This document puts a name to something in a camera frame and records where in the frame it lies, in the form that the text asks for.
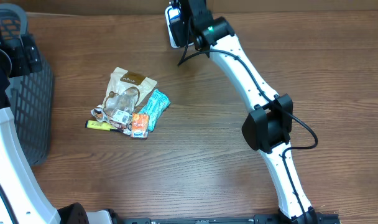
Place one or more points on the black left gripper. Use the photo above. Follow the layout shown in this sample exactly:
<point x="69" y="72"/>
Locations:
<point x="27" y="54"/>

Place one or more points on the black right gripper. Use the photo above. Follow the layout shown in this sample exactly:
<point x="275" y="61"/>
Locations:
<point x="189" y="40"/>

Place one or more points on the yellow and blue bar packet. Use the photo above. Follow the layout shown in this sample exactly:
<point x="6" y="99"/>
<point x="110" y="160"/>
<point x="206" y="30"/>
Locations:
<point x="100" y="126"/>

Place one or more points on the teal snack packet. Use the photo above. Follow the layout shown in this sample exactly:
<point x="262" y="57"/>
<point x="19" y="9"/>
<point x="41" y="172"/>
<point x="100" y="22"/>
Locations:
<point x="156" y="105"/>

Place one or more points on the beige Pantree snack bag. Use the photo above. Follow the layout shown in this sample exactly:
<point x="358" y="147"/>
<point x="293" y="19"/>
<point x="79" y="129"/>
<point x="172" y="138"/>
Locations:
<point x="125" y="91"/>

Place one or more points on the orange snack packet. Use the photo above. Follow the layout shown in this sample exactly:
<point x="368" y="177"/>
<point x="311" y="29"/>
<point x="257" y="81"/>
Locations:
<point x="139" y="126"/>

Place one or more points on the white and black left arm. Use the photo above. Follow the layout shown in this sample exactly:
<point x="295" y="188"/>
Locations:
<point x="21" y="198"/>

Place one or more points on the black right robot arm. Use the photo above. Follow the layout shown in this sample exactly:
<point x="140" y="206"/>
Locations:
<point x="270" y="115"/>

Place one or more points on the white barcode scanner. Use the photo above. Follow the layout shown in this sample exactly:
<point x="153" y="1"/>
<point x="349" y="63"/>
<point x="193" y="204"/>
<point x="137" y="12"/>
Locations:
<point x="177" y="25"/>

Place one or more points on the dark grey plastic basket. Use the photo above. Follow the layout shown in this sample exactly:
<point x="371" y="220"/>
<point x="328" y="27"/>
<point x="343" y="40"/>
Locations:
<point x="31" y="96"/>

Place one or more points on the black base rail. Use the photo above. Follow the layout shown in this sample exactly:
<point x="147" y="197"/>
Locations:
<point x="256" y="219"/>

